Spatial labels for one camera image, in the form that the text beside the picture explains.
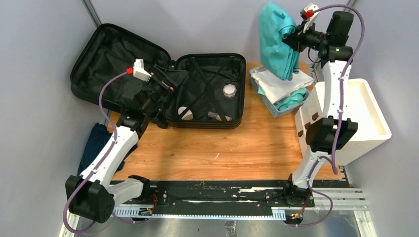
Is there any white three-drawer storage unit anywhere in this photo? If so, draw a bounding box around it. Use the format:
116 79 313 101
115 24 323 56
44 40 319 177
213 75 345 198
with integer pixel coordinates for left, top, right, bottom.
294 79 392 165

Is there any clear round plastic jar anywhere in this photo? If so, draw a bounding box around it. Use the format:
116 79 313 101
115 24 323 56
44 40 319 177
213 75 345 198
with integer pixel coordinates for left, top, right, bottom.
222 84 237 98

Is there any light teal garment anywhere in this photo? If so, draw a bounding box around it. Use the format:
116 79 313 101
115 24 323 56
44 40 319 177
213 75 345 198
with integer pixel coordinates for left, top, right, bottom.
266 88 309 112

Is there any left aluminium frame post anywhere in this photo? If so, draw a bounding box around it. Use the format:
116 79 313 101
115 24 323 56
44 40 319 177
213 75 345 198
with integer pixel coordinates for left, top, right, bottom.
81 0 102 28

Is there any right aluminium frame post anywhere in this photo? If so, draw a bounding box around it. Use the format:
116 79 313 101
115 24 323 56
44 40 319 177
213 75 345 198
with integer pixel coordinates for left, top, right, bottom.
344 0 358 11

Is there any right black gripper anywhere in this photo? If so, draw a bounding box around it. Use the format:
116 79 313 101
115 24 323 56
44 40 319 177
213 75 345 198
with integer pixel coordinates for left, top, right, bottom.
282 19 330 53

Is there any dark blue cloth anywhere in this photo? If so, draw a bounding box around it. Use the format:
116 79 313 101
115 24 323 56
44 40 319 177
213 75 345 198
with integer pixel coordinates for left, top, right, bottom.
78 122 138 176

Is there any white garment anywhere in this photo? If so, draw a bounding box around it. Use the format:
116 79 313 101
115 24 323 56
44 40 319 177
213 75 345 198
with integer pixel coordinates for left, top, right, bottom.
250 68 314 104

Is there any black ribbed hard-shell suitcase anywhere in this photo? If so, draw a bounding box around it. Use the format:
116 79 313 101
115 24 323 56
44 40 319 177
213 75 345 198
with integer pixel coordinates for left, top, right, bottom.
70 24 246 129

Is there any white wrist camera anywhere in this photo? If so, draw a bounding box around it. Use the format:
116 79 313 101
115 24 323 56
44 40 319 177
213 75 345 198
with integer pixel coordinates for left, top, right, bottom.
132 59 152 82
300 2 319 34

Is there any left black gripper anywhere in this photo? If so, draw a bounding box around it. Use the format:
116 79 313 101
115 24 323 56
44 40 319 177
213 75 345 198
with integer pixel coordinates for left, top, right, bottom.
140 66 186 114

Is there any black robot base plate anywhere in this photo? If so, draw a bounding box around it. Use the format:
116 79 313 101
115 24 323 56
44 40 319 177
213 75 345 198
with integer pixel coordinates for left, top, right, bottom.
119 179 351 218

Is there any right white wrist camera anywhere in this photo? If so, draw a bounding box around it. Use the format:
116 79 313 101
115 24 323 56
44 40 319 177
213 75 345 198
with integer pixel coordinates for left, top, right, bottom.
300 2 319 34

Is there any teal garment with logo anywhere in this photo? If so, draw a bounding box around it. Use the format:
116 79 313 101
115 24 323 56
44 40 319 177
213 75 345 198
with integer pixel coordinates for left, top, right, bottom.
258 2 299 80

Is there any light blue plastic basket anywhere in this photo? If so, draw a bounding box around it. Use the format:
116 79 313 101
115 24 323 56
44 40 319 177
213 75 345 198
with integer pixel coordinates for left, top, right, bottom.
250 67 314 118

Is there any white egg-shaped bottle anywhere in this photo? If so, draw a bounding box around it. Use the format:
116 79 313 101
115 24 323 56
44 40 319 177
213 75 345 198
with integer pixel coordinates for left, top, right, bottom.
177 106 193 120

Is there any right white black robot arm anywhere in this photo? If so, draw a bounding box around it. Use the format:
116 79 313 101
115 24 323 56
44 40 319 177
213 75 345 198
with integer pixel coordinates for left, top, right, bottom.
282 8 365 206

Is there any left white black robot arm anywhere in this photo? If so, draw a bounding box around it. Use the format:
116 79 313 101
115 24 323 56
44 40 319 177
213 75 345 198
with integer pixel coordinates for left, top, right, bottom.
63 62 188 225

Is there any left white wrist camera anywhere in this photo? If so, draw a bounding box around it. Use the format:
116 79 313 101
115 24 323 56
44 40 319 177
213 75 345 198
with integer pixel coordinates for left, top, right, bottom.
132 59 152 82

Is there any aluminium frame post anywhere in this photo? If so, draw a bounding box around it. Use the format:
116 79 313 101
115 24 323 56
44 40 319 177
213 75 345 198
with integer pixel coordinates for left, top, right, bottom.
344 0 358 11
81 0 102 28

